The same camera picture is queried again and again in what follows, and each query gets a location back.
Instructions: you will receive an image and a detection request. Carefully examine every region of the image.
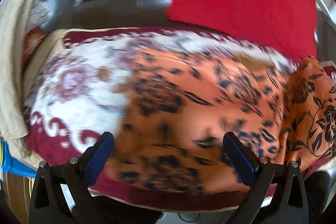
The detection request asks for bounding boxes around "red sunburst cushion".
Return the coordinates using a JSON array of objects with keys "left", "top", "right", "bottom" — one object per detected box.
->
[{"left": 22, "top": 27, "right": 45, "bottom": 64}]

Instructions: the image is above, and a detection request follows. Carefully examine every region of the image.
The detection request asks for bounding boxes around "beige quilted cloth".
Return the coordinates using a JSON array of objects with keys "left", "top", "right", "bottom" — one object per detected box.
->
[{"left": 1, "top": 0, "right": 42, "bottom": 169}]

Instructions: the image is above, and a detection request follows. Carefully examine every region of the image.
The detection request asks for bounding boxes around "floral white maroon blanket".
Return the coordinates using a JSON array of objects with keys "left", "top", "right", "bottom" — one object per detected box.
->
[{"left": 24, "top": 28, "right": 335, "bottom": 211}]

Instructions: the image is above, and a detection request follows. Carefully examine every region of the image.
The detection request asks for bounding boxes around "blue plastic bag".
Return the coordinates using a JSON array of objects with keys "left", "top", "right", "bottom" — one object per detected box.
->
[{"left": 1, "top": 139, "right": 37, "bottom": 178}]

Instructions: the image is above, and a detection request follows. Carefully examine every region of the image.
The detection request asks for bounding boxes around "orange black floral garment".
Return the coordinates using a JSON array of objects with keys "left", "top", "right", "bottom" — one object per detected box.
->
[{"left": 104, "top": 50, "right": 335, "bottom": 194}]

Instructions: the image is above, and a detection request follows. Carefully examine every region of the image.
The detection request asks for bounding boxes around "white patterned bag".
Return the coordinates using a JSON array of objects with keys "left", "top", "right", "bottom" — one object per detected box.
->
[{"left": 26, "top": 0, "right": 52, "bottom": 32}]

